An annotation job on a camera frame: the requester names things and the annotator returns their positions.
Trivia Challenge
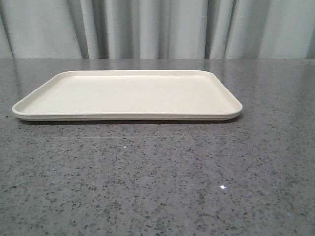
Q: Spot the cream rectangular plastic tray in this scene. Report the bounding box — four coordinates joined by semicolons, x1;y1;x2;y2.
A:
12;70;243;121

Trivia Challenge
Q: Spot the pale grey-green curtain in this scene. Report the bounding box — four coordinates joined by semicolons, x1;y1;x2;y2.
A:
0;0;315;59

